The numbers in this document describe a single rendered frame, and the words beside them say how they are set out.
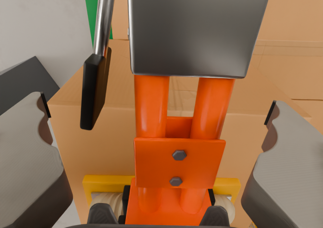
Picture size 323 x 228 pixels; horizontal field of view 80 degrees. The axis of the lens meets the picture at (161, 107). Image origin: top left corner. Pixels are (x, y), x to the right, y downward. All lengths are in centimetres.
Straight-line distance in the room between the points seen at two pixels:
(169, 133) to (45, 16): 124
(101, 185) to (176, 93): 21
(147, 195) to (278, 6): 65
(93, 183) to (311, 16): 74
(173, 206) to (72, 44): 121
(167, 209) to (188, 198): 3
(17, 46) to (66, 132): 119
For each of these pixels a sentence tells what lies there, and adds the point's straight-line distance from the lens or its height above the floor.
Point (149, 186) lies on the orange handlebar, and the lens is 16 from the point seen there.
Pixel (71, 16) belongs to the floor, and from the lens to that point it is 129.
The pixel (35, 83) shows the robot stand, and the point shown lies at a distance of 135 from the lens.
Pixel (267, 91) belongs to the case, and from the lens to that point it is 41.
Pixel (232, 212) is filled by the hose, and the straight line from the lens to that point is 37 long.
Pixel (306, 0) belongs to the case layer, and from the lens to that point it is 77.
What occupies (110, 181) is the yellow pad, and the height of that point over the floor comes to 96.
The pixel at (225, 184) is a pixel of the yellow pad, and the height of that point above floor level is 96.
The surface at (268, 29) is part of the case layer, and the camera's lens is 73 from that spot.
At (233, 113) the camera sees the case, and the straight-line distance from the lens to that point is 31.
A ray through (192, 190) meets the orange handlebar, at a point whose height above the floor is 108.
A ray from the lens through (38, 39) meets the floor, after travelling 141.
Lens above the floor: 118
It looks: 58 degrees down
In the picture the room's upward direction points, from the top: 180 degrees clockwise
